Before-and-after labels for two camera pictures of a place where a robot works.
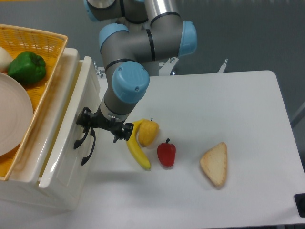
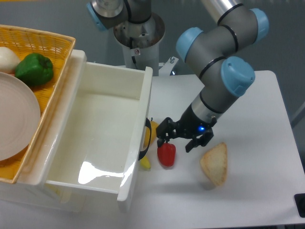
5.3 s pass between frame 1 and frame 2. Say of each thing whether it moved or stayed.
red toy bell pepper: stayed
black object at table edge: stayed
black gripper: moved
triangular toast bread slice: stayed
